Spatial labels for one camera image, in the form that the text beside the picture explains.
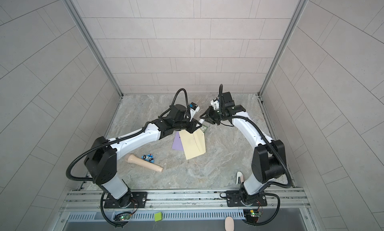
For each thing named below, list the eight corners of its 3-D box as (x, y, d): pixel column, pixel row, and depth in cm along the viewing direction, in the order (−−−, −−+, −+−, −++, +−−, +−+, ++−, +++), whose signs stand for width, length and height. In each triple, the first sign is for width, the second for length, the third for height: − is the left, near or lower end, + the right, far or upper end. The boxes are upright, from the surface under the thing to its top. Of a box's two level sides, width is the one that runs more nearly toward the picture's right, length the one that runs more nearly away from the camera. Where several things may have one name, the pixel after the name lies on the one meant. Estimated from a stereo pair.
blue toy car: (141, 162, 84) (140, 161, 83) (143, 155, 87) (141, 154, 85) (154, 162, 84) (153, 161, 83) (155, 155, 87) (154, 154, 85)
